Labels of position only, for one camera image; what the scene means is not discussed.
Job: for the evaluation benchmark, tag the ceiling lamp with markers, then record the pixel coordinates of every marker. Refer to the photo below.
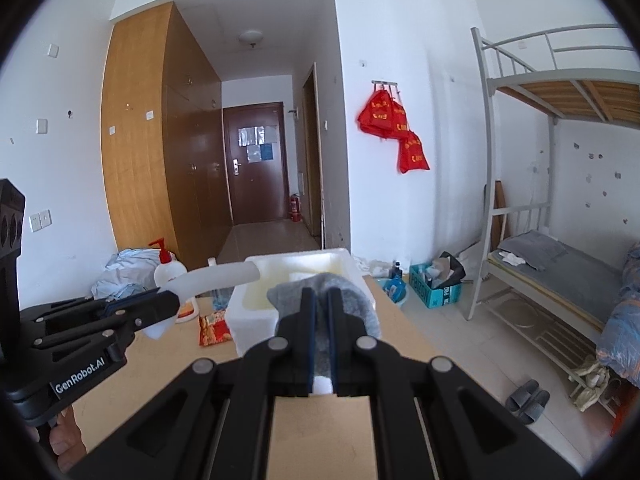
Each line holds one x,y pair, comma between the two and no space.
251,38

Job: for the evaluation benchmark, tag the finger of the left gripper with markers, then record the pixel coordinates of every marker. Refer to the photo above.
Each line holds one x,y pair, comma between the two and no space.
51,325

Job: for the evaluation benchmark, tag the white tissue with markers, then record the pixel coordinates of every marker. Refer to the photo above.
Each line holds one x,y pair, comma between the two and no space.
321,386

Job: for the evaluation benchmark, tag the side door frame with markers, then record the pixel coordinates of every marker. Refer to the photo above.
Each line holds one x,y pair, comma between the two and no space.
314,188

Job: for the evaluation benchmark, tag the grey slippers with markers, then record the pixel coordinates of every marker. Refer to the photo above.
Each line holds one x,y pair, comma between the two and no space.
527,402

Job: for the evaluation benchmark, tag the person's left hand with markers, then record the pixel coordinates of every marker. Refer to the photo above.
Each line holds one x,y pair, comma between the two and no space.
66,440

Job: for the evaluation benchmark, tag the dark brown entrance door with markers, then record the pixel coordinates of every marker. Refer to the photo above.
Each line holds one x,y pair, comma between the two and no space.
256,162

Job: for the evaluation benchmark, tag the red hanging bags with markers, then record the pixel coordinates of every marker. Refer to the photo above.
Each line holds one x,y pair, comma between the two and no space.
385,117

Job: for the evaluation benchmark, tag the blue spray bottle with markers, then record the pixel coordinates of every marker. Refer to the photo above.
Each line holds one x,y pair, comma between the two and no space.
221,298

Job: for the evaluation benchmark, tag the white wall switch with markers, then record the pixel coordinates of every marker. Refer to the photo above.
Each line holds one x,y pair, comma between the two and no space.
41,126

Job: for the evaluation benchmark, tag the light blue cloth pile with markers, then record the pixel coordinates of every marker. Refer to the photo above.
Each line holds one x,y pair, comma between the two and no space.
126,274

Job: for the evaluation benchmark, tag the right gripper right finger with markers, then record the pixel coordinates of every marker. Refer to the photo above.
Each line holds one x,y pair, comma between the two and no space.
430,420

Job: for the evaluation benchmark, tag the metal bunk bed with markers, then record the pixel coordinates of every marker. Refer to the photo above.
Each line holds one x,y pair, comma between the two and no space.
562,158

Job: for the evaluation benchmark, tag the white styrofoam box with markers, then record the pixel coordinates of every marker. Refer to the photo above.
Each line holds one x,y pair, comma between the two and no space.
255,309

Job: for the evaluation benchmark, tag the red snack packet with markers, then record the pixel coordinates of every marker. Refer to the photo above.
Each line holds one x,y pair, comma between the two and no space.
213,329

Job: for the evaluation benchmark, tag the red fire extinguisher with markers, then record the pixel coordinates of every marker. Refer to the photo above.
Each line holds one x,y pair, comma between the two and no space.
295,214

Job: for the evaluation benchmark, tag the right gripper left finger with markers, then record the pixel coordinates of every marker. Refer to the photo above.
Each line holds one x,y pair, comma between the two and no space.
213,420

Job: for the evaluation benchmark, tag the wooden wardrobe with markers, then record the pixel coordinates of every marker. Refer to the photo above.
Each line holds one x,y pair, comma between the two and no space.
162,143

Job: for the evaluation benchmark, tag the grey folded blanket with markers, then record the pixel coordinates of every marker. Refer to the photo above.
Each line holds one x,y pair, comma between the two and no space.
536,248

